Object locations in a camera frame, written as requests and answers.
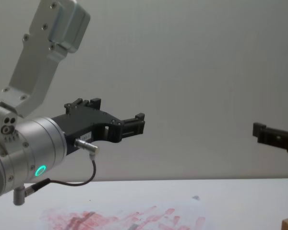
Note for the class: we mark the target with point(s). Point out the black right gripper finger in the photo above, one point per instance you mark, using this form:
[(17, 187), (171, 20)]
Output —
[(270, 136)]

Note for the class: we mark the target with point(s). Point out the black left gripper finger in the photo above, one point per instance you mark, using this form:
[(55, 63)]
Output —
[(128, 127), (80, 103)]

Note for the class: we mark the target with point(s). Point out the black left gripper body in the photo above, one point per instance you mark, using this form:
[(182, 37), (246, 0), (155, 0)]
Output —
[(82, 121)]

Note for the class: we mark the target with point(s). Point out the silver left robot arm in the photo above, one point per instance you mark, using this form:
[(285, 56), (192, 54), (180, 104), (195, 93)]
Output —
[(36, 141)]

